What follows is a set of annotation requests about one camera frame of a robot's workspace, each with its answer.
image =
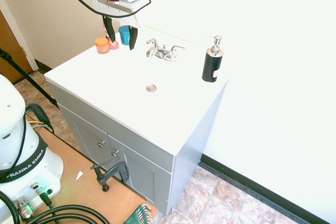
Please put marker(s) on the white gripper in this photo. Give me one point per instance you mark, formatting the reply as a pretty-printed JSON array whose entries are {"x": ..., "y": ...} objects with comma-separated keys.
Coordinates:
[{"x": 113, "y": 6}]

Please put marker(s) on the white Franka Panda arm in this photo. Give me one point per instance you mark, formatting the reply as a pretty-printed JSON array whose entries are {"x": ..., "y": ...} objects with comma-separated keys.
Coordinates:
[{"x": 15, "y": 140}]

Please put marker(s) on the blue plastic cup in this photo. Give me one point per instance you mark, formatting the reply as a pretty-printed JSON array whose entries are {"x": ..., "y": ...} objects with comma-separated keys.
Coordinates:
[{"x": 124, "y": 35}]

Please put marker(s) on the orange plastic cup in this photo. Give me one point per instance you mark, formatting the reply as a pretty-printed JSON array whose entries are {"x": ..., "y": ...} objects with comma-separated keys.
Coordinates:
[{"x": 102, "y": 45}]

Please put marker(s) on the chrome faucet spout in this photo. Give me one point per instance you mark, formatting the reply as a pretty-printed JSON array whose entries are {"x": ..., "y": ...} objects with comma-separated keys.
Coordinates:
[{"x": 153, "y": 51}]

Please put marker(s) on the chrome sink drain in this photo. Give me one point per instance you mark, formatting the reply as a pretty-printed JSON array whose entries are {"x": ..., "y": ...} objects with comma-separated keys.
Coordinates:
[{"x": 151, "y": 87}]

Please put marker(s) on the black soap dispenser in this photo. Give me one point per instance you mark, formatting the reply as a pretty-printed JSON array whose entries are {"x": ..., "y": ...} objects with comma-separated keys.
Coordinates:
[{"x": 212, "y": 63}]

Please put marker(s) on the black tripod leg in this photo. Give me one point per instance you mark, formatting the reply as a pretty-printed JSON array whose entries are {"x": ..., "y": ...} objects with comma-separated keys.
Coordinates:
[{"x": 29, "y": 79}]

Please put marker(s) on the grey vanity cabinet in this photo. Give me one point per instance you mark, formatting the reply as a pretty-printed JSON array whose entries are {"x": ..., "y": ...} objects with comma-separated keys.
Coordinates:
[{"x": 126, "y": 140}]

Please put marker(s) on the brown wooden door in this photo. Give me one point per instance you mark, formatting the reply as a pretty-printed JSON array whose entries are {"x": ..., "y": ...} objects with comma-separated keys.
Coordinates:
[{"x": 11, "y": 48}]

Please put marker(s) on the round metal cabinet knob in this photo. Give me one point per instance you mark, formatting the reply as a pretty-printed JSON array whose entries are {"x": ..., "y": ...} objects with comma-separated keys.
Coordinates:
[
  {"x": 101, "y": 144},
  {"x": 114, "y": 153}
]

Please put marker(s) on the plywood base board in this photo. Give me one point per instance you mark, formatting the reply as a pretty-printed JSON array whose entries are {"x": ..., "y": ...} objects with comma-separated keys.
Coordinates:
[{"x": 84, "y": 179}]

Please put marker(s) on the green hex key set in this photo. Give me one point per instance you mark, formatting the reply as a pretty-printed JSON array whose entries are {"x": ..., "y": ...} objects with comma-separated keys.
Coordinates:
[{"x": 138, "y": 216}]

